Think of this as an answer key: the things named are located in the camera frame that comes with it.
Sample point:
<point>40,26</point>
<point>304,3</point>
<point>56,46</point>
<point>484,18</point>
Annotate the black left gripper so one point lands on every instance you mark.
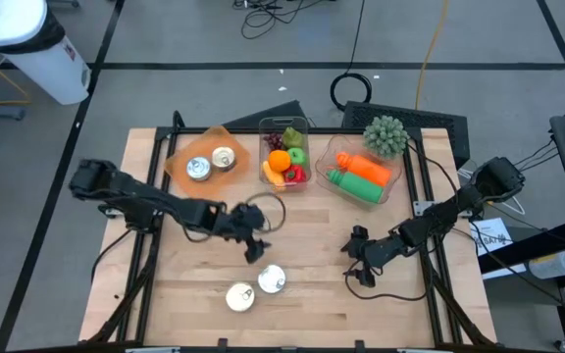
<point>243,223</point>

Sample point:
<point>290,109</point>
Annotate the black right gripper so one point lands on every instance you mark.
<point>374,252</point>

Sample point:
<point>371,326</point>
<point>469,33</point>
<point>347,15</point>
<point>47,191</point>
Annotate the green label tin can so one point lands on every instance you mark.
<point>271,278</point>

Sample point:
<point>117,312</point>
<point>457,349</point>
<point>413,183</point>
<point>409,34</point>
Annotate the green squeeze bottle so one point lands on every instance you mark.
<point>358,187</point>

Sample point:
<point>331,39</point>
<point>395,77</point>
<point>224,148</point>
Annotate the yellow toy pepper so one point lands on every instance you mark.
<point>272,177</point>

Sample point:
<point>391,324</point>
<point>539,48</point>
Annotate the red toy bell pepper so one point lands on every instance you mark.
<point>296,174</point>

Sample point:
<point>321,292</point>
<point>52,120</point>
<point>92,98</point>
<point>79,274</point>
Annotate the orange squeeze bottle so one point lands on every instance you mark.
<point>368,169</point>

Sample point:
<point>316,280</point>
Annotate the orange toy fruit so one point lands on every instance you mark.
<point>279,161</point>

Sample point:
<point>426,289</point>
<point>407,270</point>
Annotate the blue label tin can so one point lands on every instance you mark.
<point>223,158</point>
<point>240,297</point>

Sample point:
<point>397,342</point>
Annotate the silver tin can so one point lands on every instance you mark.
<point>198,168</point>

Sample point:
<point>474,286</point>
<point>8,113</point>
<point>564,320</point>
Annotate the green toy apple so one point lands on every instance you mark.
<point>298,156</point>

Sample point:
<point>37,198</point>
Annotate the purple toy grapes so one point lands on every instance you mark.
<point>273,141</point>

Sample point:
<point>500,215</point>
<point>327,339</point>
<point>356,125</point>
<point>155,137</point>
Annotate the green toy pear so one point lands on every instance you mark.
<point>293,137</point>

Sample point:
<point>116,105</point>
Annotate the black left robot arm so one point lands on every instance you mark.
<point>155,203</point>

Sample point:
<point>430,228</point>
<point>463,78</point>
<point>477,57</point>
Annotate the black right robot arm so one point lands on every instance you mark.
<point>439,216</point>

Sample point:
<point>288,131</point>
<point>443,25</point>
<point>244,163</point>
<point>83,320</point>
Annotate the orange translucent plastic bin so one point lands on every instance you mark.
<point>236,176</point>

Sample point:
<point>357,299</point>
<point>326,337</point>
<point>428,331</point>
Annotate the wide clear plastic bin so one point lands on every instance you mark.
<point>326,162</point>

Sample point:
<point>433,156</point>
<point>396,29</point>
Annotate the narrow clear plastic bin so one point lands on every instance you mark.
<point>263,127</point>

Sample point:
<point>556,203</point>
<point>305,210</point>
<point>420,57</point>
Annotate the green artificial succulent plant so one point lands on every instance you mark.
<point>385,137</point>

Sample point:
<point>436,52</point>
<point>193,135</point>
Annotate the black triangular panel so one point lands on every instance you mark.
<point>277,117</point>

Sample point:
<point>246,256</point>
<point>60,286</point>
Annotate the white printed paper sheet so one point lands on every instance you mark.
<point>493,235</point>

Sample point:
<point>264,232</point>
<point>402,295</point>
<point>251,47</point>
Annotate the black perforated metal case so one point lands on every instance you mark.
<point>439,122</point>

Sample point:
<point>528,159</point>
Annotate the white box under cart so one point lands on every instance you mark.
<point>552,267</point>

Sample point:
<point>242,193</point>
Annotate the white trash bin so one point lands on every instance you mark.
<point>42,64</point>

